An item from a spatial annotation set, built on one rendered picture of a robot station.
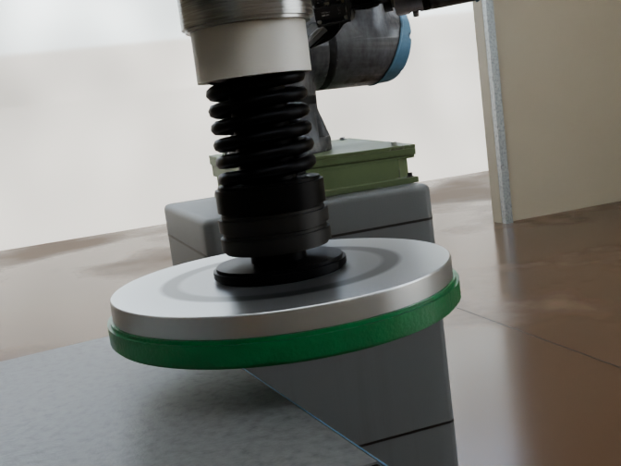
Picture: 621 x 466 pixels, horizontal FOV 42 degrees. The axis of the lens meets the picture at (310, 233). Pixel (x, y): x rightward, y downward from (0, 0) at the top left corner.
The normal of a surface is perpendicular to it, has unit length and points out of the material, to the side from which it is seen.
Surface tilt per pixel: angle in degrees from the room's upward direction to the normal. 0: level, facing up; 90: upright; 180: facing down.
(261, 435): 0
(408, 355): 90
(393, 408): 90
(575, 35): 90
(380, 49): 104
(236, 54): 90
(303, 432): 0
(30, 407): 0
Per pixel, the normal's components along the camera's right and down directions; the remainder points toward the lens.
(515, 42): 0.33, 0.10
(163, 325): -0.58, 0.19
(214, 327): -0.29, 0.18
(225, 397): -0.13, -0.98
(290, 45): 0.71, 0.01
